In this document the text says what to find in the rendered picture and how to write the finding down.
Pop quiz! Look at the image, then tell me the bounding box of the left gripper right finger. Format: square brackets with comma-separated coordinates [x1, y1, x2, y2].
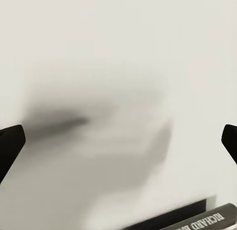
[221, 124, 237, 164]

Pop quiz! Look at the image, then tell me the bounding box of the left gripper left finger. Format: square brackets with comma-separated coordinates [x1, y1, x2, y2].
[0, 124, 26, 184]

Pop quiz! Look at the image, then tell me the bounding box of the hardback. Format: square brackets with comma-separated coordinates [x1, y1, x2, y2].
[160, 203, 237, 230]

